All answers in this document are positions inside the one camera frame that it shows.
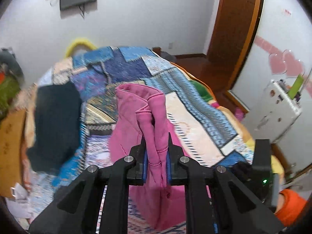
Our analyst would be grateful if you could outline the pink pants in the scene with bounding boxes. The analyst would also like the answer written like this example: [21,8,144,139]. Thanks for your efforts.
[108,83,186,231]

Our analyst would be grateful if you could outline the orange sleeve forearm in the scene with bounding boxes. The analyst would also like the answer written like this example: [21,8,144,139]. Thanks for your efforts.
[274,189,307,227]

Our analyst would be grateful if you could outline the right hand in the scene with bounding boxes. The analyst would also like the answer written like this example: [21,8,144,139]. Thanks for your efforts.
[274,192,285,214]

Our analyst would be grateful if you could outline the colourful plush blanket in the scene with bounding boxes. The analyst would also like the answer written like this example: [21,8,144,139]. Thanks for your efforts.
[170,62,285,185]

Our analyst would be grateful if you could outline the white crumpled papers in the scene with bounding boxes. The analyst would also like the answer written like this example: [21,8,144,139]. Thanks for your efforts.
[5,183,32,230]

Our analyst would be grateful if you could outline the blue patchwork bed sheet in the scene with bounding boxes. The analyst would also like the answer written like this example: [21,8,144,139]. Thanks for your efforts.
[25,47,254,220]

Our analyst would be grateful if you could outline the pink slipper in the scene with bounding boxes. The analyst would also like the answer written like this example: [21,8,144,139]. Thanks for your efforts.
[234,107,245,121]

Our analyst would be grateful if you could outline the dark navy folded garment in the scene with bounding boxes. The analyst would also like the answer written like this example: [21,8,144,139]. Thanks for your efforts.
[27,82,82,175]

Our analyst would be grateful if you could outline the green bottle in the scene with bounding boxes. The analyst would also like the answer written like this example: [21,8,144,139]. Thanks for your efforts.
[288,74,304,100]

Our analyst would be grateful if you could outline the brown cardboard box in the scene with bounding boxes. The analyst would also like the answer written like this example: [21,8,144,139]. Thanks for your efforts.
[0,109,26,198]

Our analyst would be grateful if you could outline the green bag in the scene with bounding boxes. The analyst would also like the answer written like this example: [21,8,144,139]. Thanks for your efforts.
[0,77,20,119]

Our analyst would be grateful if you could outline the grey clothes pile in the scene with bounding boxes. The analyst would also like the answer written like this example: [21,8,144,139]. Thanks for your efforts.
[1,48,24,85]

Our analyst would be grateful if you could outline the yellow plush pillow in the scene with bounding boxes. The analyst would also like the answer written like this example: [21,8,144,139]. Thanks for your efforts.
[65,37,97,58]

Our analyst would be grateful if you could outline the brown wooden door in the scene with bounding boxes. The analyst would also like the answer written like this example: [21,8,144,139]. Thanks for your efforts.
[202,0,266,108]

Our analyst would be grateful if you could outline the pink heart wall sticker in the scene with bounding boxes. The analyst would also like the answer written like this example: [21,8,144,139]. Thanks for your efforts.
[254,35,311,96]

